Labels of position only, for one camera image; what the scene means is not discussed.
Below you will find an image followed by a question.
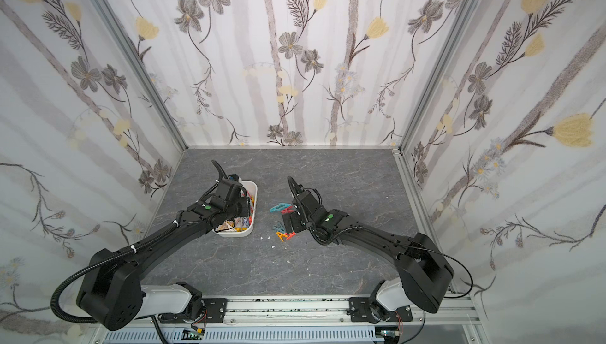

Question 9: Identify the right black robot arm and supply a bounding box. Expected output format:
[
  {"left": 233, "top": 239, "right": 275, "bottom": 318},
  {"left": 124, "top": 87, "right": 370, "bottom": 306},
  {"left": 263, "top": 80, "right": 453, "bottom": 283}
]
[{"left": 282, "top": 176, "right": 473, "bottom": 324}]

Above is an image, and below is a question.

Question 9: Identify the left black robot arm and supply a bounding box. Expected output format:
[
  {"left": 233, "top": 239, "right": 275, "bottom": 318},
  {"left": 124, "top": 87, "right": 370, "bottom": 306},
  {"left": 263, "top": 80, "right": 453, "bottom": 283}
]
[{"left": 50, "top": 161, "right": 252, "bottom": 331}]

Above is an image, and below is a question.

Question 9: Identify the white plastic storage box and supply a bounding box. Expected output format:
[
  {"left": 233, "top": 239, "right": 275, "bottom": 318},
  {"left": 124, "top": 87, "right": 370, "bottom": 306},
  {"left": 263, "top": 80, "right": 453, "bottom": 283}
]
[{"left": 212, "top": 180, "right": 259, "bottom": 238}]

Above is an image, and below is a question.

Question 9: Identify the red clothespin by teal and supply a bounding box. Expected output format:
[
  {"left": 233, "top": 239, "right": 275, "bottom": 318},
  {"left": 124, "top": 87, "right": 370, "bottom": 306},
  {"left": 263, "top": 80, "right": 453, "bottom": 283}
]
[{"left": 280, "top": 206, "right": 296, "bottom": 215}]

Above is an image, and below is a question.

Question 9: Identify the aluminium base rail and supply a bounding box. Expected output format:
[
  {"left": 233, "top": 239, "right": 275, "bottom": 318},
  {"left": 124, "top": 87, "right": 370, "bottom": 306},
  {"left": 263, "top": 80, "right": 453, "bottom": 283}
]
[{"left": 82, "top": 295, "right": 489, "bottom": 343}]

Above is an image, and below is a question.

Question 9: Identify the teal clothespin upper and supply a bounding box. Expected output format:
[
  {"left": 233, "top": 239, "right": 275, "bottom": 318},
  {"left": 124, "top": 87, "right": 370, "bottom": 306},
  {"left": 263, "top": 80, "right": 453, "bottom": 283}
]
[{"left": 270, "top": 203, "right": 291, "bottom": 212}]

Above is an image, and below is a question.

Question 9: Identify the mint clothespin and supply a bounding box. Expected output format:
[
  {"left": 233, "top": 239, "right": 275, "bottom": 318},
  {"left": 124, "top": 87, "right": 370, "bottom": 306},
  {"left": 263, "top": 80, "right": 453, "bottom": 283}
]
[{"left": 273, "top": 222, "right": 286, "bottom": 234}]

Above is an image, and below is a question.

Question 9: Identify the white cable duct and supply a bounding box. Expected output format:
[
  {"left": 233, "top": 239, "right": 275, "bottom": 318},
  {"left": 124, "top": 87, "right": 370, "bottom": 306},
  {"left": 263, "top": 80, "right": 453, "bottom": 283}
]
[{"left": 103, "top": 327, "right": 385, "bottom": 344}]

